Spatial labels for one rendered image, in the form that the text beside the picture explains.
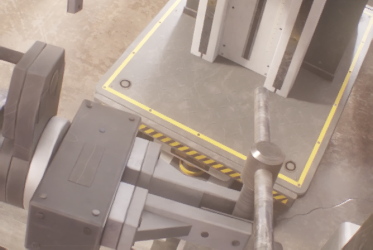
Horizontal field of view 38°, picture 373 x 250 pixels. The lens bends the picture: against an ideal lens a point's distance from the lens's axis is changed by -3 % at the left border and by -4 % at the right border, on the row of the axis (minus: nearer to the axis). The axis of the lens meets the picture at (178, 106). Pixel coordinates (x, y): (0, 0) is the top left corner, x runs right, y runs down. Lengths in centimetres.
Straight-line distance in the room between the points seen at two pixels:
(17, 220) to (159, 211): 53
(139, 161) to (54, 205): 9
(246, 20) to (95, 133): 128
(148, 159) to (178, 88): 128
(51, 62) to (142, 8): 205
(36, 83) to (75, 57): 185
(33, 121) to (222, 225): 15
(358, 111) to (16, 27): 142
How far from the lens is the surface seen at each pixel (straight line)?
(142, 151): 44
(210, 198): 43
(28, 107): 37
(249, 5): 164
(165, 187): 43
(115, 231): 39
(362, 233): 74
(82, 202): 37
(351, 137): 217
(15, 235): 89
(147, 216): 40
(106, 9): 240
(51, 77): 38
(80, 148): 41
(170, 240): 57
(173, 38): 184
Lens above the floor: 164
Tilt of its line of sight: 52 degrees down
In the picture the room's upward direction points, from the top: 10 degrees clockwise
